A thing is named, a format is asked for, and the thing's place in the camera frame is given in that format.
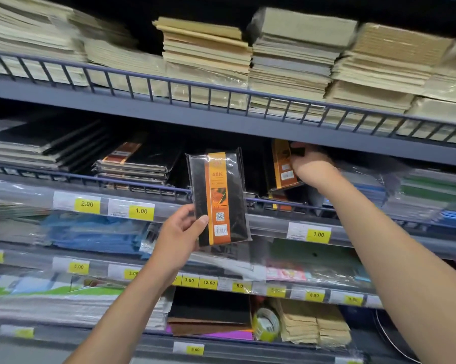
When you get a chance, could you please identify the clear tape roll pack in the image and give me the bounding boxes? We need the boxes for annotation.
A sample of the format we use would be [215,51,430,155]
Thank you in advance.
[252,306,281,342]

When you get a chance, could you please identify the person's right hand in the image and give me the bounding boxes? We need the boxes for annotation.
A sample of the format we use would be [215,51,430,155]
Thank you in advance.
[290,142,341,192]

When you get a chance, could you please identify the stack of pale grey workbooks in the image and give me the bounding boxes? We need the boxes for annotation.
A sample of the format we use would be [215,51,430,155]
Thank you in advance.
[0,200,50,245]

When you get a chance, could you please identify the row of yellow price labels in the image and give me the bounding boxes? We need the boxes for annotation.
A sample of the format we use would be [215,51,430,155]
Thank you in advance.
[0,191,384,357]

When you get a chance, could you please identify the stack of dark coloured paper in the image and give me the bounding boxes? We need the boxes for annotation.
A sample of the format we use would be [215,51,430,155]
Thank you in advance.
[166,288,254,341]

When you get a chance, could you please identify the clear wrapped barcode paper pack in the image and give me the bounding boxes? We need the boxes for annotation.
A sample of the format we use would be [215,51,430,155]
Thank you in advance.
[138,223,164,258]

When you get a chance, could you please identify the person's left hand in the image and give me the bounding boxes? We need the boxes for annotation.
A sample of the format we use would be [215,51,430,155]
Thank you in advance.
[150,203,210,277]

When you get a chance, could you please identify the notebooks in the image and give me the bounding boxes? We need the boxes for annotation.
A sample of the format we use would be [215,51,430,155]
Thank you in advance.
[0,151,99,166]

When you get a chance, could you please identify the blue wrapped folder packs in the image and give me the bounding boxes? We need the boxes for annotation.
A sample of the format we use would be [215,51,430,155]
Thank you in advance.
[42,212,153,256]

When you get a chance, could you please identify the pastel wrapped paper packs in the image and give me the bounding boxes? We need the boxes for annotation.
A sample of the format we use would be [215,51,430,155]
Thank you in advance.
[197,238,377,291]

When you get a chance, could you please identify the stack of kraft paper packs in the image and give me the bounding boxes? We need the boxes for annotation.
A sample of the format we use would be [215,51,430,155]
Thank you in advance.
[277,299,352,347]

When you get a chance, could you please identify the stacks of beige exercise books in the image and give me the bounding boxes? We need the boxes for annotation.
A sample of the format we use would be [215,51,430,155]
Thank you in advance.
[0,0,456,145]

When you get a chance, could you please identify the stack of green grey exercise books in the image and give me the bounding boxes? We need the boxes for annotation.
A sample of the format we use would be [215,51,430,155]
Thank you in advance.
[383,168,456,222]

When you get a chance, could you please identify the person's right forearm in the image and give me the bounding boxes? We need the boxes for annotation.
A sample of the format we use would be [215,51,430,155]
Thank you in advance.
[318,174,456,364]

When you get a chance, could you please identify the grey metal store shelving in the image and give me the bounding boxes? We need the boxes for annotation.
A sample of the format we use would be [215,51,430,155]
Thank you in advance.
[0,0,456,364]

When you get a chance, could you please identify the stack of green white workbooks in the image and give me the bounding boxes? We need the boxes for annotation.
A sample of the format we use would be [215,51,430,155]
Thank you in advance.
[0,275,175,330]

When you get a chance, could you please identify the person's left forearm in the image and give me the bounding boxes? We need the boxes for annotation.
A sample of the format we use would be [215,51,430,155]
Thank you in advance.
[64,261,179,364]

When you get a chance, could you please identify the stack of blue exercise books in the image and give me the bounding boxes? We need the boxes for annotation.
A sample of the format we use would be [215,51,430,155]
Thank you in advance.
[322,172,388,209]
[436,210,456,228]

